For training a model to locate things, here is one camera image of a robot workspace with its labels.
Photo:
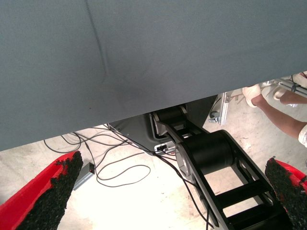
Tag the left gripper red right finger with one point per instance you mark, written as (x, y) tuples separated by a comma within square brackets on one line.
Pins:
[(292, 198)]

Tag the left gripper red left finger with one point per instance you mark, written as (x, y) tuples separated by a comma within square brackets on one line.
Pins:
[(36, 203)]

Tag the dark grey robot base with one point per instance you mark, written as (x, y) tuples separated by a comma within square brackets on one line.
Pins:
[(134, 131)]

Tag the grey power strip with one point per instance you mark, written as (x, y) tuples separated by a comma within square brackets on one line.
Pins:
[(84, 176)]

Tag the white patterned shorts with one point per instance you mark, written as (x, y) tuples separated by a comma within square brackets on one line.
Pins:
[(303, 135)]

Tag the bare person leg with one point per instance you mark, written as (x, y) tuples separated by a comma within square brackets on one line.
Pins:
[(294, 97), (277, 115)]

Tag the white shoe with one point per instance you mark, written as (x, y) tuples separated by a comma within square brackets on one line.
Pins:
[(274, 91), (250, 93)]

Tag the dark grey table cloth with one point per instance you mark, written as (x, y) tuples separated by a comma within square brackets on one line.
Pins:
[(144, 48)]

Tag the black robot torso frame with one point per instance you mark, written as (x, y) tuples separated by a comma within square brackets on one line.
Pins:
[(209, 153)]

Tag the aluminium frame leg with caster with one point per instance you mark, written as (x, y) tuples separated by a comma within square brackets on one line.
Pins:
[(221, 109)]

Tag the aluminium frame rail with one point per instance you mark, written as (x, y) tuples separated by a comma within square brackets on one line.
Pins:
[(287, 83)]

